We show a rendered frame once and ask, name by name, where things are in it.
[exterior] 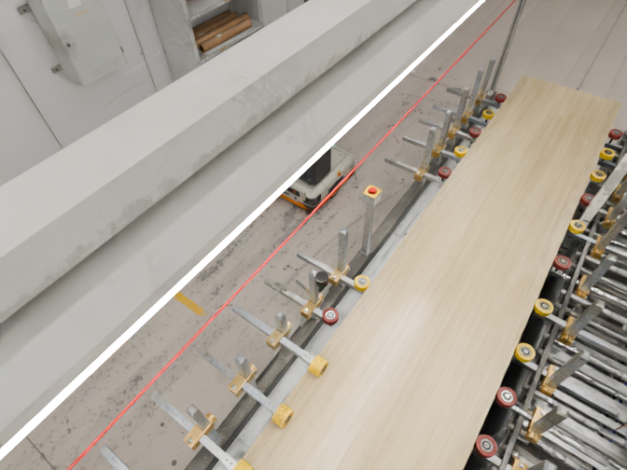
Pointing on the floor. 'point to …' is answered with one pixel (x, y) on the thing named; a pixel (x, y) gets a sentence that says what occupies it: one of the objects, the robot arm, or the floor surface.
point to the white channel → (177, 144)
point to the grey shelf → (184, 63)
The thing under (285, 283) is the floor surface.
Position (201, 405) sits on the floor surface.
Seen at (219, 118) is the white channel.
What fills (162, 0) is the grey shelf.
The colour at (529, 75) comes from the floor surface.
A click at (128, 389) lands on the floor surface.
